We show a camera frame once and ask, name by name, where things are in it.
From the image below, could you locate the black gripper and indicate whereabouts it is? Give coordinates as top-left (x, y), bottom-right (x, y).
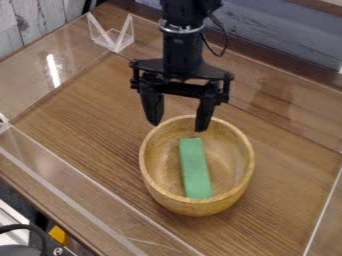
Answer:
top-left (130, 30), bottom-right (234, 132)

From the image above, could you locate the brown wooden bowl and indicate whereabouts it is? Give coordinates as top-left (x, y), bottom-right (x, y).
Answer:
top-left (140, 115), bottom-right (256, 217)

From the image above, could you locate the green rectangular block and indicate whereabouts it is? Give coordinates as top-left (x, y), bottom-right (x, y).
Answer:
top-left (180, 137), bottom-right (214, 199)

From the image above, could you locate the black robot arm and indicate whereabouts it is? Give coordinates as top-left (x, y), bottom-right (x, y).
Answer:
top-left (130, 0), bottom-right (234, 132)

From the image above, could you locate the clear acrylic front barrier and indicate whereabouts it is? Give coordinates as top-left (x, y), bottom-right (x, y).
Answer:
top-left (0, 114), bottom-right (205, 256)

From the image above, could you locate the yellow label sticker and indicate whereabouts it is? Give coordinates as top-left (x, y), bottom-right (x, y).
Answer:
top-left (49, 225), bottom-right (69, 245)

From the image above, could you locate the clear acrylic corner bracket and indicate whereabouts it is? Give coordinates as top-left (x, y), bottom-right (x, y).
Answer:
top-left (86, 13), bottom-right (136, 53)

